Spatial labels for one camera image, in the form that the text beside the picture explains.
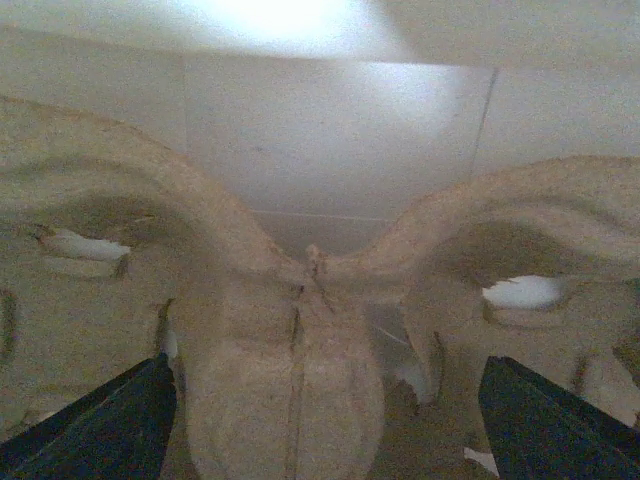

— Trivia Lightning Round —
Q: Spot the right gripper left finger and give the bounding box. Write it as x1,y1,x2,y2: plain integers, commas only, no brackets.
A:
1,353,177,479

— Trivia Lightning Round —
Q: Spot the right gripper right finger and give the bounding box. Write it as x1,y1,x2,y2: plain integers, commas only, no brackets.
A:
478,356,639,479

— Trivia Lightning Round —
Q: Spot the orange paper bag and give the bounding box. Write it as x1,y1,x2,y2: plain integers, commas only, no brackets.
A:
1,1,639,257

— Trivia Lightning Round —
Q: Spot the brown pulp cup carrier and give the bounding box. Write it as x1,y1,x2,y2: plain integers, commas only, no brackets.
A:
1,98,639,479

